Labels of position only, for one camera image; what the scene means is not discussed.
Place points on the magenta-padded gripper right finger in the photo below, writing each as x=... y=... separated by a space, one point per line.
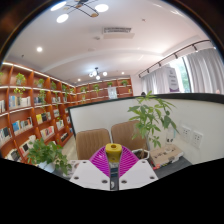
x=138 y=173

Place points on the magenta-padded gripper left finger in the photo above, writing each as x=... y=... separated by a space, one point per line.
x=88 y=173

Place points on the clear acrylic sign holder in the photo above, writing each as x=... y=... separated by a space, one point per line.
x=170 y=136

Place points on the tan padded chair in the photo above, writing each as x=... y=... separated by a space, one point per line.
x=126 y=135
x=91 y=143

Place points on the orange wooden bookshelf unit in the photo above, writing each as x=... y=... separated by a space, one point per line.
x=30 y=113

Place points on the white purple standing banner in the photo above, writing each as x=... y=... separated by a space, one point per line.
x=173 y=80

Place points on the leafy plant in white pot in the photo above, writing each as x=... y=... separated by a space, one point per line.
x=46 y=151

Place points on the black track light rail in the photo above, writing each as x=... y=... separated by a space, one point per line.
x=180 y=52

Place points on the ceiling air vent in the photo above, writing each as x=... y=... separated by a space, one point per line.
x=117 y=32

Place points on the white wall socket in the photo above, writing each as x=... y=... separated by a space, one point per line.
x=186 y=133
x=197 y=139

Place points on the tall plant in black pot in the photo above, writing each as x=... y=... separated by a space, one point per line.
x=148 y=116

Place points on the grey window curtains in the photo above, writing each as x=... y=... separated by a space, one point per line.
x=203 y=73

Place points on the yellow charger block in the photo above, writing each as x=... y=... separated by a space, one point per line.
x=113 y=154

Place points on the branched ceiling lamp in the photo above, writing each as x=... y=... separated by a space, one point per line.
x=97 y=73

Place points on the white poster on shelf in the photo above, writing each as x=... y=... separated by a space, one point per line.
x=112 y=93

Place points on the black wood ceiling lamp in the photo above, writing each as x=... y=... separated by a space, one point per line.
x=81 y=8

